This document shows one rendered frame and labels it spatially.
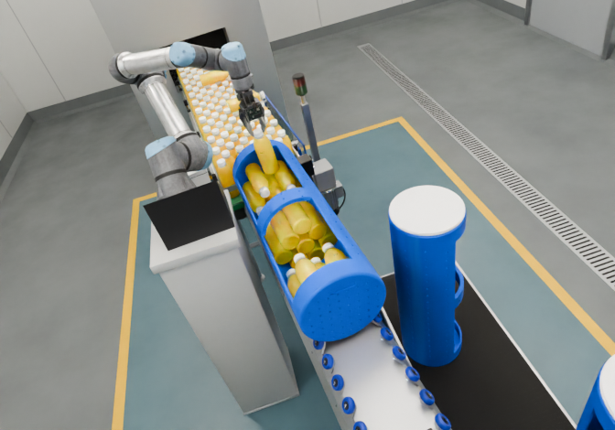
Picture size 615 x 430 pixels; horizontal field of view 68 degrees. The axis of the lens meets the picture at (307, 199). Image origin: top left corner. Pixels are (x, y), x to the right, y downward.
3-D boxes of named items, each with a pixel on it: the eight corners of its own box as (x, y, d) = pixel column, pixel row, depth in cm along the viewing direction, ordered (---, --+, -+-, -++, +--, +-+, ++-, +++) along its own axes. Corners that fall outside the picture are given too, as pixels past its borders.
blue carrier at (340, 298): (306, 355, 141) (293, 295, 124) (240, 202, 208) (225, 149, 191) (387, 321, 147) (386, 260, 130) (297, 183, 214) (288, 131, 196)
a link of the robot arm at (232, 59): (228, 39, 159) (246, 40, 155) (237, 69, 166) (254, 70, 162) (213, 49, 155) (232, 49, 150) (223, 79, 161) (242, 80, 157)
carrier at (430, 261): (422, 377, 212) (474, 350, 217) (414, 248, 157) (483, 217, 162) (392, 331, 233) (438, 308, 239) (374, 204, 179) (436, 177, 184)
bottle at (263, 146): (264, 166, 195) (251, 130, 183) (280, 163, 193) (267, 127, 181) (263, 176, 190) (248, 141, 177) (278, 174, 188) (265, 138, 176)
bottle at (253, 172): (250, 179, 201) (262, 201, 187) (241, 168, 197) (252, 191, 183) (263, 169, 201) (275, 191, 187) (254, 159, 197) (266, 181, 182)
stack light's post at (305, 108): (334, 249, 307) (301, 105, 238) (331, 245, 310) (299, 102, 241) (339, 247, 308) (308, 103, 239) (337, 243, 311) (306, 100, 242)
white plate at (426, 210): (414, 244, 157) (415, 247, 158) (481, 214, 162) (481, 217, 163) (375, 202, 178) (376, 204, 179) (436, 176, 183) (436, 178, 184)
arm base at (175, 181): (155, 204, 155) (145, 177, 156) (162, 209, 170) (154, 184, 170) (197, 189, 157) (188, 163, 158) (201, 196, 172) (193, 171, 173)
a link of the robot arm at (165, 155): (146, 182, 162) (134, 146, 163) (176, 178, 174) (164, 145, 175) (167, 169, 156) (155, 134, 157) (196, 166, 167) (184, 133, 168)
